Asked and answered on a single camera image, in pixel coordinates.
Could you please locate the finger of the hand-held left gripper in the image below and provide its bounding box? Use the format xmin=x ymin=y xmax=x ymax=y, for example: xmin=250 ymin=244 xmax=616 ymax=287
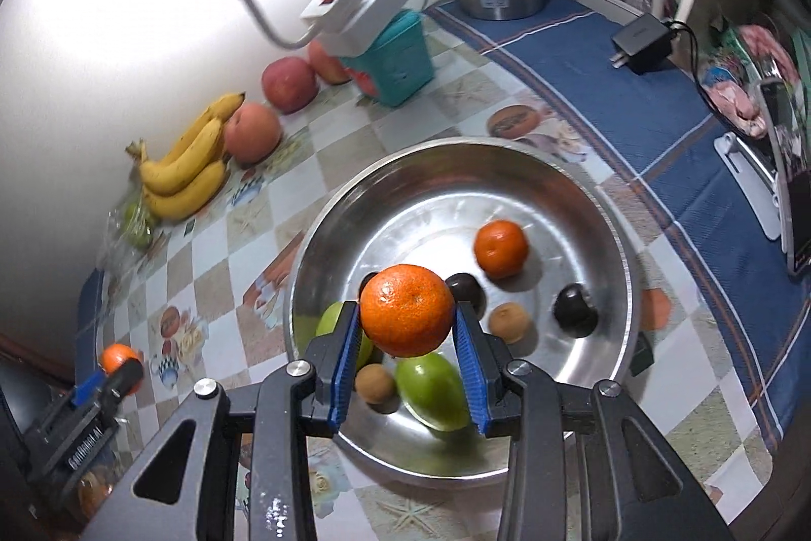
xmin=103 ymin=358 xmax=145 ymax=410
xmin=71 ymin=369 xmax=110 ymax=408

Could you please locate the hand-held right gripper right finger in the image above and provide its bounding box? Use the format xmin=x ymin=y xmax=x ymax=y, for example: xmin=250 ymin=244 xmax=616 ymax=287
xmin=452 ymin=300 xmax=736 ymax=541

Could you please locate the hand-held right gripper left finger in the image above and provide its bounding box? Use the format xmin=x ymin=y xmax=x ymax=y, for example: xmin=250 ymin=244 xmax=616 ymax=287
xmin=79 ymin=300 xmax=363 ymax=541

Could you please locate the orange mandarin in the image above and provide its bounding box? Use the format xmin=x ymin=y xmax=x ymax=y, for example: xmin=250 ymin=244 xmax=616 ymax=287
xmin=359 ymin=264 xmax=456 ymax=358
xmin=474 ymin=220 xmax=530 ymax=280
xmin=100 ymin=344 xmax=143 ymax=377

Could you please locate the brown kiwi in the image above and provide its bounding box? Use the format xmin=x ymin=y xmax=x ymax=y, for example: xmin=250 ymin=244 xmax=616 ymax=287
xmin=489 ymin=302 xmax=532 ymax=344
xmin=353 ymin=364 xmax=398 ymax=406

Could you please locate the dark purple plum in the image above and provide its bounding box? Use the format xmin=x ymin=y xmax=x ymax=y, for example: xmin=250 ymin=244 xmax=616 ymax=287
xmin=444 ymin=273 xmax=488 ymax=314
xmin=552 ymin=283 xmax=600 ymax=338

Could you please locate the stainless steel bowl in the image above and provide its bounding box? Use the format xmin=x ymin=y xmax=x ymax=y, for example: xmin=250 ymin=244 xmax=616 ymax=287
xmin=283 ymin=136 xmax=642 ymax=490

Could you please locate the plastic bag of green fruit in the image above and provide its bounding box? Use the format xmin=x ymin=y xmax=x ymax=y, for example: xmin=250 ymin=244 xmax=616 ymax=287
xmin=95 ymin=179 xmax=169 ymax=276

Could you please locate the yellow banana bunch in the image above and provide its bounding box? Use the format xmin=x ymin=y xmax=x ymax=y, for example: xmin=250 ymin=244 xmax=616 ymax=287
xmin=125 ymin=92 xmax=247 ymax=222

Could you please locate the left peach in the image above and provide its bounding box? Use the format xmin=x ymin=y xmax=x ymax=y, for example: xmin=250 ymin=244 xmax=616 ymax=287
xmin=223 ymin=102 xmax=283 ymax=165

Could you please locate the peach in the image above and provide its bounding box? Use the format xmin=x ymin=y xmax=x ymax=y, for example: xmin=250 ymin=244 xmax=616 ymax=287
xmin=307 ymin=39 xmax=352 ymax=86
xmin=223 ymin=102 xmax=283 ymax=165

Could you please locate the red apple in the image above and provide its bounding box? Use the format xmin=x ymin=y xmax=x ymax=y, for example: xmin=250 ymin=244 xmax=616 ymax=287
xmin=262 ymin=58 xmax=319 ymax=114

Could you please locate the printed checkered tablecloth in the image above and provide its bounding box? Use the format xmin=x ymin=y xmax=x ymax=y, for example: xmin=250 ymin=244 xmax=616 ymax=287
xmin=76 ymin=0 xmax=793 ymax=541

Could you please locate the right peach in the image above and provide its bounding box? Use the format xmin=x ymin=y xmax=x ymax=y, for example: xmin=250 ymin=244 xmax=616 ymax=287
xmin=307 ymin=39 xmax=352 ymax=86

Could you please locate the teal plastic box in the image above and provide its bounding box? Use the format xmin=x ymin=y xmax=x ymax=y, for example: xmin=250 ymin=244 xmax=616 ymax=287
xmin=342 ymin=9 xmax=436 ymax=107

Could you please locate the white phone stand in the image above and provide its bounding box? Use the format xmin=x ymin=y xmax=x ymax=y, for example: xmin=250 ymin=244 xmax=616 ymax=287
xmin=715 ymin=132 xmax=793 ymax=243

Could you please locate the black charger adapter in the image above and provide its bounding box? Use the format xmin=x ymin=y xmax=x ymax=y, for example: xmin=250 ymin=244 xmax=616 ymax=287
xmin=610 ymin=14 xmax=674 ymax=75

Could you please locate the black smartphone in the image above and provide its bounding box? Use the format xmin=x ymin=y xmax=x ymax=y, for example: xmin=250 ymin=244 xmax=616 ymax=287
xmin=757 ymin=75 xmax=811 ymax=279

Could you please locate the printed pink package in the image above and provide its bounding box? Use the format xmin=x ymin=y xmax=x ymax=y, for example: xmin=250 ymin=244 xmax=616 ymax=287
xmin=703 ymin=12 xmax=805 ymax=136

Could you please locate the black charger cable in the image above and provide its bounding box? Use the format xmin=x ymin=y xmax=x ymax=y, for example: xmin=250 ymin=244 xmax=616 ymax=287
xmin=668 ymin=18 xmax=723 ymax=120

